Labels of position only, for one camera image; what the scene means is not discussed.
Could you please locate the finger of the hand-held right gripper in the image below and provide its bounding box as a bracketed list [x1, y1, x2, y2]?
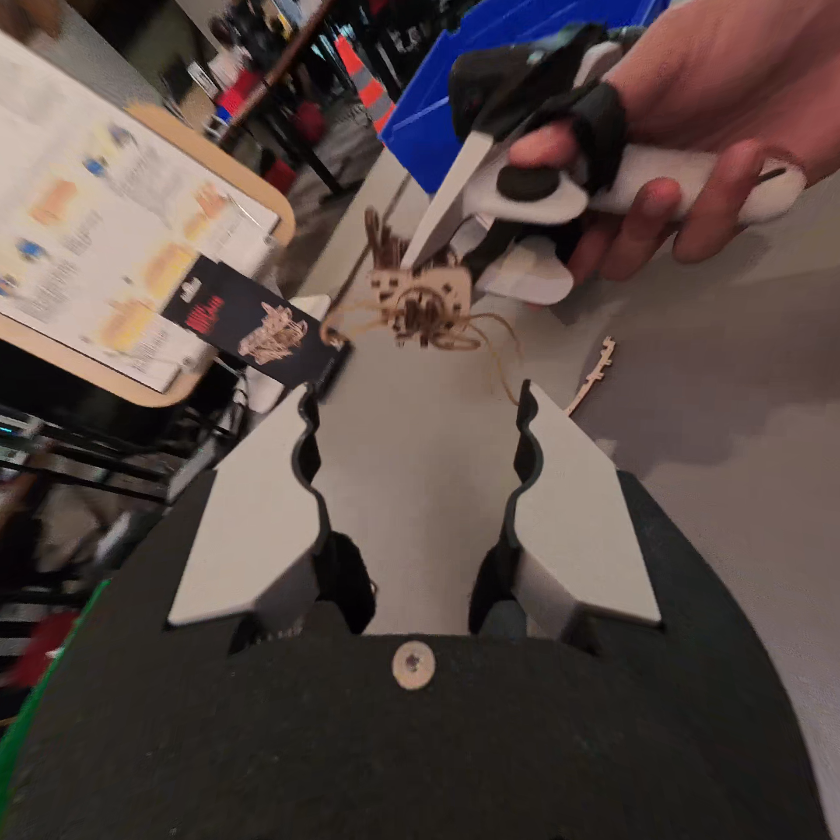
[399, 130, 497, 271]
[474, 236, 576, 308]

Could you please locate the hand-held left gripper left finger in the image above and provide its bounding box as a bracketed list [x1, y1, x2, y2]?
[167, 384, 332, 634]

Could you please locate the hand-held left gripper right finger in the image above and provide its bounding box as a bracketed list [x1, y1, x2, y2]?
[502, 379, 662, 643]

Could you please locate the wooden model part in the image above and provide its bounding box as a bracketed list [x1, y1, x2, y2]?
[566, 336, 618, 416]

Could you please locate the model kit instruction booklet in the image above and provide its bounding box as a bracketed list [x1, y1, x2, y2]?
[161, 256, 355, 416]

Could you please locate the person's right hand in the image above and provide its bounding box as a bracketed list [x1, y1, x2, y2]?
[508, 0, 840, 283]

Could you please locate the blue plastic bin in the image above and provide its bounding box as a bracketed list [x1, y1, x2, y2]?
[381, 0, 670, 195]

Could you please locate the orange traffic cone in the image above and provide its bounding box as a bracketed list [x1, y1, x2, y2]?
[333, 36, 399, 136]

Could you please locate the black metal rack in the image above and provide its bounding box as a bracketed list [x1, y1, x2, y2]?
[0, 341, 250, 513]

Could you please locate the brown long table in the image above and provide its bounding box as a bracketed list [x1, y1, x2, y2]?
[220, 0, 349, 198]

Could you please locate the green plastic bin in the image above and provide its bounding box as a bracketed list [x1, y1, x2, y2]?
[0, 577, 111, 828]

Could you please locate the white illustrated instruction sheet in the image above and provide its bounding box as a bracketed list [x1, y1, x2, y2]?
[0, 33, 281, 395]

